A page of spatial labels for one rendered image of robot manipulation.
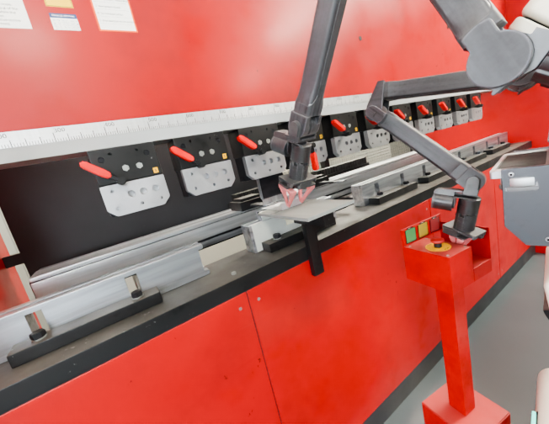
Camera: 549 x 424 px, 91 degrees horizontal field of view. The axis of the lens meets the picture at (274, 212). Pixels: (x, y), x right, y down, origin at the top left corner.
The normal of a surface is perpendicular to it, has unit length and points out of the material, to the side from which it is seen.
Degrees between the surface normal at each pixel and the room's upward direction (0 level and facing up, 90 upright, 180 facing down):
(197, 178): 90
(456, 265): 90
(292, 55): 90
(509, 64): 92
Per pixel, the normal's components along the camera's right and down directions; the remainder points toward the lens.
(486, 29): -0.70, 0.33
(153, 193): 0.54, 0.04
